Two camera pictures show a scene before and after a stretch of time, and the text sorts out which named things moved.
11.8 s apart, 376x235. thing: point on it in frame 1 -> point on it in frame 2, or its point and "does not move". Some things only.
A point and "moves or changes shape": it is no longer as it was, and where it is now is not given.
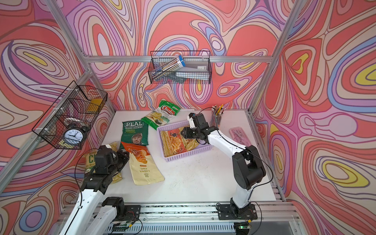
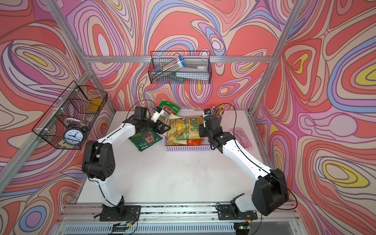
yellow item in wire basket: (94, 104) does not move
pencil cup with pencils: (217, 112) does not move
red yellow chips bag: (174, 143) moves or changes shape
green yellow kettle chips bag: (90, 163) moves or changes shape
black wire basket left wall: (68, 121) does not move
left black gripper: (124, 158) -> (160, 130)
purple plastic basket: (175, 147) moves or changes shape
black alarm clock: (74, 135) does not move
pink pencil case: (238, 134) does not move
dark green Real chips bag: (134, 132) moves or changes shape
